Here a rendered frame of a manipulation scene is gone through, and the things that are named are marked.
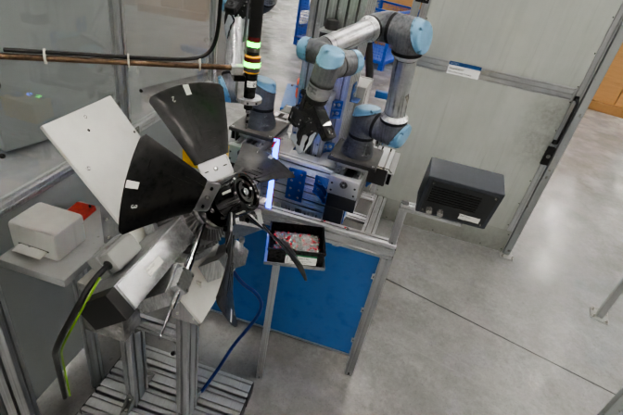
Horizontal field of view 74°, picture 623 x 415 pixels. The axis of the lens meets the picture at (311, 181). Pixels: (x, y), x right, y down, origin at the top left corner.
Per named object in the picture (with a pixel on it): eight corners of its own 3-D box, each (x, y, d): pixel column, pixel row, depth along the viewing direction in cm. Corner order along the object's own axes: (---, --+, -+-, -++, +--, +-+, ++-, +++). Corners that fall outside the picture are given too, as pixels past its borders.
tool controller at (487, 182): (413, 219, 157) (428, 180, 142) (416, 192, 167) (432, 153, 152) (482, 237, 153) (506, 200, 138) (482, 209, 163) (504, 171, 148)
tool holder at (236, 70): (231, 106, 110) (234, 69, 105) (226, 95, 116) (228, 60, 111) (264, 106, 114) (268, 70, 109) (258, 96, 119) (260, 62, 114)
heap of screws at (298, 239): (270, 260, 155) (272, 250, 153) (272, 236, 167) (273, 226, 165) (320, 265, 157) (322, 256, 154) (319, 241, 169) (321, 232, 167)
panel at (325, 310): (197, 307, 217) (200, 204, 183) (198, 305, 218) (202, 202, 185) (349, 357, 206) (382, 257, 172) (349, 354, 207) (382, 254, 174)
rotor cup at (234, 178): (189, 208, 114) (224, 193, 109) (203, 172, 125) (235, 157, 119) (224, 238, 122) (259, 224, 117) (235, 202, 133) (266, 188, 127)
